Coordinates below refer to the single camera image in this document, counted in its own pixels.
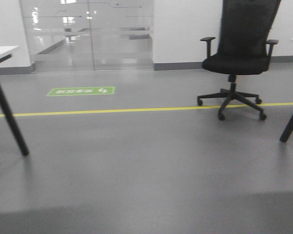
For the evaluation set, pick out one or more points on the glass door partition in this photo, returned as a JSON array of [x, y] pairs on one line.
[[78, 35]]

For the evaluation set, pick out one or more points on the green floor sign sticker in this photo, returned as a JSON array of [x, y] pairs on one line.
[[81, 91]]

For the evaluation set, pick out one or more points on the white desk with black leg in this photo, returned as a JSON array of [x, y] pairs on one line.
[[5, 54]]

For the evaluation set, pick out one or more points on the black office swivel chair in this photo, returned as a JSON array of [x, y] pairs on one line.
[[243, 49]]

